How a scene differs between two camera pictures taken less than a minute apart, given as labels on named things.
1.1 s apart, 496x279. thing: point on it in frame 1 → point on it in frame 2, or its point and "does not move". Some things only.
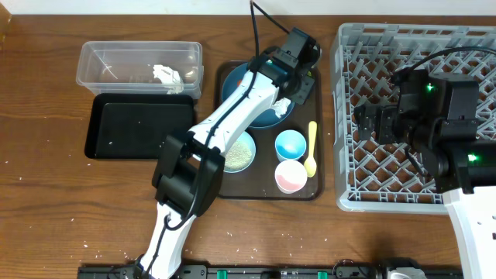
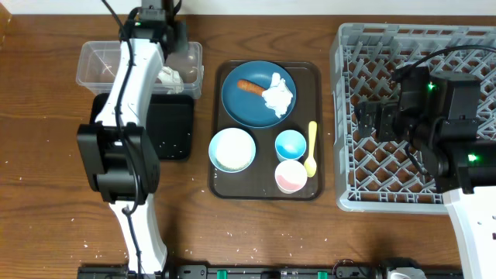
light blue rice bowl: [241, 154] does not move
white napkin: [170, 79] does not move
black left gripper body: [301, 90] → [180, 37]
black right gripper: [375, 124] does not move
